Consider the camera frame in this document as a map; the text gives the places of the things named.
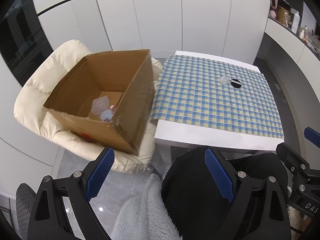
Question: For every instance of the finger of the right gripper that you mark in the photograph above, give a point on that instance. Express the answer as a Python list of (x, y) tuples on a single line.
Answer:
[(292, 160), (312, 136)]

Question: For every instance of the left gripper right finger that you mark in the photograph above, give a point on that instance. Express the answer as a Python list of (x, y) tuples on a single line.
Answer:
[(257, 209)]

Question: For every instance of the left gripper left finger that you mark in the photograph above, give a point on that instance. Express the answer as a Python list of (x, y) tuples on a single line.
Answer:
[(49, 220)]

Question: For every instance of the blue purple small bottle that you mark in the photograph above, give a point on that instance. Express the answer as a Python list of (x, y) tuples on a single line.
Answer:
[(106, 115)]

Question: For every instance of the grey perforated chair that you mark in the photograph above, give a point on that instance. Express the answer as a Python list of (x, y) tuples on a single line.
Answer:
[(25, 197)]

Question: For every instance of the grey fluffy blanket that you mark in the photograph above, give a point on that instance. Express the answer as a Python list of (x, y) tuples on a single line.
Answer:
[(145, 216)]

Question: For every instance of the white low table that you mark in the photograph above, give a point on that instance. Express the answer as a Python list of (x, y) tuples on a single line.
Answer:
[(169, 133)]

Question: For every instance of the cream padded armchair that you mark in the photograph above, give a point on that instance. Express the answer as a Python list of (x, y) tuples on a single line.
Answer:
[(30, 112)]

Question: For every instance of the blue yellow checkered tablecloth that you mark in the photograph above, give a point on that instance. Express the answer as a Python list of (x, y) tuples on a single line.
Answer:
[(189, 91)]

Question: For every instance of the brown cardboard box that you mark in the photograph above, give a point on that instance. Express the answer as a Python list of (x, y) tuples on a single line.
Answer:
[(126, 78)]

